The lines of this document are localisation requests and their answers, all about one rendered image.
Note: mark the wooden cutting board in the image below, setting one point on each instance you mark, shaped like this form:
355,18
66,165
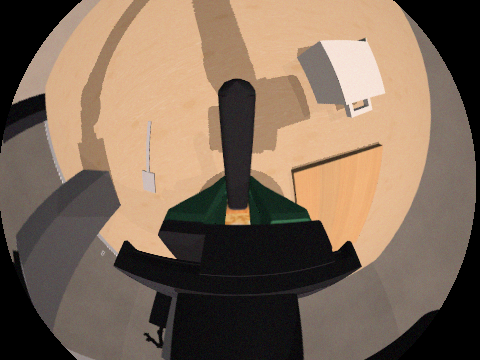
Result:
339,191

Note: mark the round cheese pizza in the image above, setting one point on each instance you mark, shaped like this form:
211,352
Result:
237,216

